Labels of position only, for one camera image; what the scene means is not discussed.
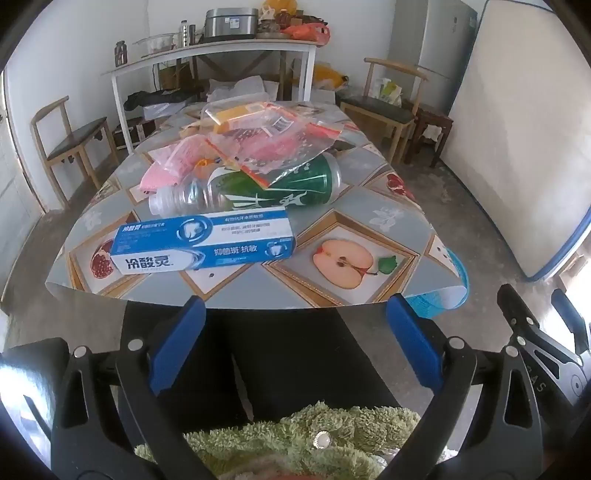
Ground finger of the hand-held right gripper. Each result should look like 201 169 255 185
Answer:
551 288 591 356
498 284 583 411

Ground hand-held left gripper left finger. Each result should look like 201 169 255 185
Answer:
50 295 218 480

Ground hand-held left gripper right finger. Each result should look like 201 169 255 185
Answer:
383 292 546 480

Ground blue plastic basket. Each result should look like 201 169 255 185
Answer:
406 247 469 319

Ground blue white toothpaste box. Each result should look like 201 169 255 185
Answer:
109 206 297 276

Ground clear plastic bottle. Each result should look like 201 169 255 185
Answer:
148 173 241 216

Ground pink sponge packet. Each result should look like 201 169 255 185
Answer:
140 136 218 195

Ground clear printed plastic bag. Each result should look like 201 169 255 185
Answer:
208 104 342 185

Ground clear plastic container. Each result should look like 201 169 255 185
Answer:
202 102 273 132

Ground yellow cardboard box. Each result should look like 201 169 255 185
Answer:
216 105 269 124

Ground black pants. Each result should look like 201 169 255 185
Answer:
117 300 402 421

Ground fruit print tablecloth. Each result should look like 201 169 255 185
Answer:
45 99 469 310

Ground white mattress blue edge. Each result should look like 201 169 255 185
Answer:
438 0 591 282

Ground dark wooden stool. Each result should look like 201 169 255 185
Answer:
404 104 455 168

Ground dark storage box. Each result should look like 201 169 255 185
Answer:
113 117 148 151

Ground wooden chair black seat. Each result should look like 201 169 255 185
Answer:
30 96 120 210
339 58 451 164

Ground black cloth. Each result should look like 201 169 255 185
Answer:
124 90 195 112

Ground white green bag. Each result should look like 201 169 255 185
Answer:
375 78 402 104

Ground white pillow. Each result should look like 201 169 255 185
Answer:
205 76 278 103

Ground brown cardboard box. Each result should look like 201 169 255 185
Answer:
157 65 195 90

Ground grey refrigerator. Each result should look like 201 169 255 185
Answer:
388 0 478 112

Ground yellow plush toy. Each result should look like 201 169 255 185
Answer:
314 64 349 90

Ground white shelf table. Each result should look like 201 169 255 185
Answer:
102 39 324 153

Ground glass bowl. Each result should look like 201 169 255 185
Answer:
134 33 178 51

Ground silver rice cooker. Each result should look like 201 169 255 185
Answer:
204 8 259 39

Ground orange plastic bag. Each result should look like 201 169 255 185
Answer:
283 22 331 46

